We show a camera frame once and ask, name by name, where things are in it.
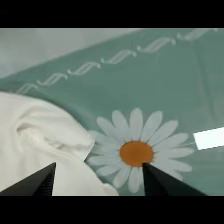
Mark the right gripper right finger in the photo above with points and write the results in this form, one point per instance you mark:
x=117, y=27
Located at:
x=160, y=184

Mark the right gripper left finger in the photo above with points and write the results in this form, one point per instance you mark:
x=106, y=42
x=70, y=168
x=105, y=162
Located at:
x=39, y=184

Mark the white garment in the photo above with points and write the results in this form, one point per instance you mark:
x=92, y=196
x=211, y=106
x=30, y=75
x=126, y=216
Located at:
x=36, y=140

